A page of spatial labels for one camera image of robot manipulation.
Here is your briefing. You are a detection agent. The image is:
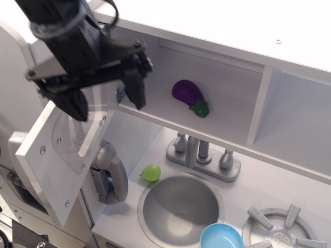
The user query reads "grey toy fridge door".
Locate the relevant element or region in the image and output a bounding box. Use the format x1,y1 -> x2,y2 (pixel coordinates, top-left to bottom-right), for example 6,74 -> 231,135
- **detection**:
1,22 -> 45,176

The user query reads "purple toy eggplant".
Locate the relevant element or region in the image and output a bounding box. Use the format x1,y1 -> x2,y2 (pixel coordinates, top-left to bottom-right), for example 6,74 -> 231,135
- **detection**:
172,80 -> 209,118

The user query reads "green toy pear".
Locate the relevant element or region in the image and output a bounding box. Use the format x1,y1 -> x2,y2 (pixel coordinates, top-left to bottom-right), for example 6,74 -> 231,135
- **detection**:
139,164 -> 161,182

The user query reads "black cable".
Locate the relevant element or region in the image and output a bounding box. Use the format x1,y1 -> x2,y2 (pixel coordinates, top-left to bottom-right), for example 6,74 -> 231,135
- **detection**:
0,227 -> 13,248

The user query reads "grey toy stove burner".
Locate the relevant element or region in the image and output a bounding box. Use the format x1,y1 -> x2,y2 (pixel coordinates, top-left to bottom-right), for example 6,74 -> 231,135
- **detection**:
242,204 -> 327,247

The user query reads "white microwave door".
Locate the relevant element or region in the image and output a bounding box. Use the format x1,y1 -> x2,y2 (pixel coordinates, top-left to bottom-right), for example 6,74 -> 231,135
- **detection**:
7,85 -> 117,227

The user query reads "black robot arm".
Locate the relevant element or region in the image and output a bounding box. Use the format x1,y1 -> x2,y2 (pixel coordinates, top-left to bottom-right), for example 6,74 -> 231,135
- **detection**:
18,1 -> 152,121

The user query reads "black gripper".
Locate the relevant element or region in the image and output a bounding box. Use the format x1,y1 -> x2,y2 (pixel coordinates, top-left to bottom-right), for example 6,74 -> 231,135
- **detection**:
25,23 -> 155,122

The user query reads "white toy kitchen cabinet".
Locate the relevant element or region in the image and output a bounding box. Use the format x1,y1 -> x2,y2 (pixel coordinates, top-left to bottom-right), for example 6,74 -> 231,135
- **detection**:
25,0 -> 331,248

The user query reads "grey toy sink basin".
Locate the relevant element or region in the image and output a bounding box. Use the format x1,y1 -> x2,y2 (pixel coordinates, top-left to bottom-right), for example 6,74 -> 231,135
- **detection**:
137,172 -> 225,247

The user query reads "blue plastic bowl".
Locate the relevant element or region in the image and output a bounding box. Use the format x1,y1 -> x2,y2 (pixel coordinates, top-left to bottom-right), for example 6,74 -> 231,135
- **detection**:
200,223 -> 244,248

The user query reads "grey toy faucet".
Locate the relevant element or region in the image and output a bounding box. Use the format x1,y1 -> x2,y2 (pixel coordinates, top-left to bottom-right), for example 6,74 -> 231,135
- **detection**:
166,132 -> 241,183

